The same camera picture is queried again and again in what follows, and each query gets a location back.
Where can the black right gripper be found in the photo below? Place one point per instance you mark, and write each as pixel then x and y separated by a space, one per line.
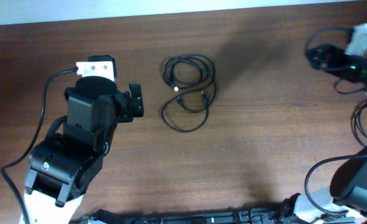
pixel 334 53

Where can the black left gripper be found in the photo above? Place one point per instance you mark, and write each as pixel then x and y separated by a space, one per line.
pixel 135 100

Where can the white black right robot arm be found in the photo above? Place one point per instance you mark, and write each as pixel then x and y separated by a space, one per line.
pixel 349 183

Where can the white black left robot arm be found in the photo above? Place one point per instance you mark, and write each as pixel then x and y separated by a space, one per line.
pixel 62 166

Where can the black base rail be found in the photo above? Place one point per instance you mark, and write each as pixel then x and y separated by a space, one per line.
pixel 186 217

